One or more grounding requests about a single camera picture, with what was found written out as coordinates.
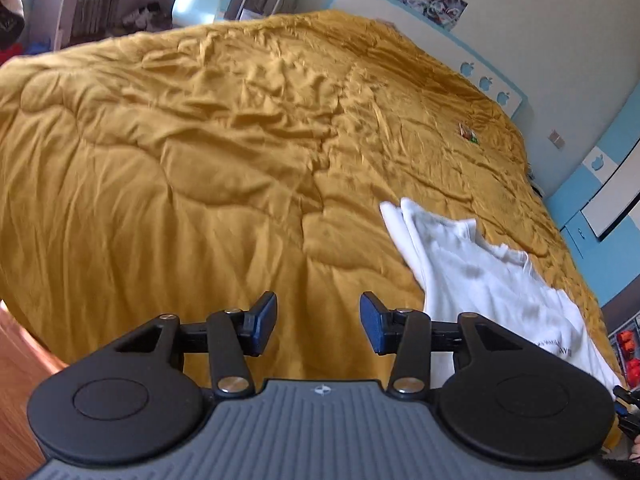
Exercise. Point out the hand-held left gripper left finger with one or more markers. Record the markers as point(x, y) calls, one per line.
point(262, 324)

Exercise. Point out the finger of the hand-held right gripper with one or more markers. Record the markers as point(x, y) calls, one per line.
point(627, 420)

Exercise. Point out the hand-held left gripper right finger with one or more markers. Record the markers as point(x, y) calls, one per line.
point(372, 325)

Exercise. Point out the white printed sweatshirt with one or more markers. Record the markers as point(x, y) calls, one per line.
point(480, 280)

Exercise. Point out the red boxes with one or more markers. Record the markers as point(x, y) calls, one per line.
point(629, 352)

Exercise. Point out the mustard yellow quilt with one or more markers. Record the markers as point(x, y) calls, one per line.
point(200, 160)

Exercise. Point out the small colourful snack packet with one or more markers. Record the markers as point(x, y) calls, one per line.
point(468, 132)

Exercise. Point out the blue drawer cabinet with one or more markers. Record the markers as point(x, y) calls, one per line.
point(595, 200)

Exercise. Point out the blue headboard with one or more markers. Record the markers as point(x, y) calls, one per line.
point(450, 55)

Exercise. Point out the wall switch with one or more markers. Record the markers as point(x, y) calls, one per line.
point(556, 138)

